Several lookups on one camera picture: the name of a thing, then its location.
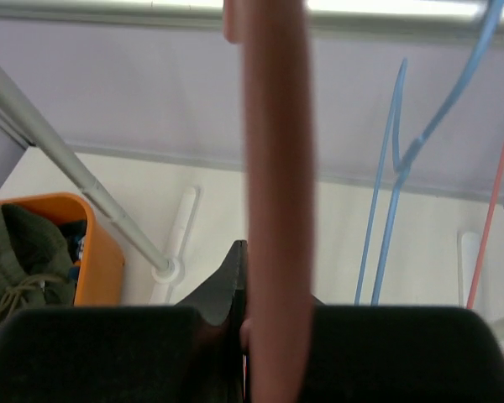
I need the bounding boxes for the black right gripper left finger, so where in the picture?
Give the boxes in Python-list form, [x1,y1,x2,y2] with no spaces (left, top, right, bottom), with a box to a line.
[0,240,248,402]

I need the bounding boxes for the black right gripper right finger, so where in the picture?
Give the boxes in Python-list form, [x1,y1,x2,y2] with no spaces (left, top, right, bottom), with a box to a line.
[306,305,504,402]

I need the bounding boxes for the pink hanger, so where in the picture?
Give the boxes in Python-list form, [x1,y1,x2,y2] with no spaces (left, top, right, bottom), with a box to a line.
[466,140,504,309]
[223,1,315,402]

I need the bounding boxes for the colourful patterned shorts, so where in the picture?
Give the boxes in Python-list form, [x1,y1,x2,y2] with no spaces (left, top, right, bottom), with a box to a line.
[58,220,87,283]

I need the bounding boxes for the olive green shorts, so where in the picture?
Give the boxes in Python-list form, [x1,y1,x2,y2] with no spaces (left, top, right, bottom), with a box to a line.
[0,204,76,325]

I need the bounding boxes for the blue hanger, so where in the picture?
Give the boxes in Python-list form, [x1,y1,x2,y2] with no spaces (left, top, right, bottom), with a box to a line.
[354,0,504,306]

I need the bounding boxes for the orange plastic basket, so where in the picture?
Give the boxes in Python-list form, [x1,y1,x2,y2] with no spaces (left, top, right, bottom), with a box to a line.
[0,192,125,306]

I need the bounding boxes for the metal clothes rack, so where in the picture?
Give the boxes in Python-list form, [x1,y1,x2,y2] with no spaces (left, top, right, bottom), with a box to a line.
[0,0,504,332]

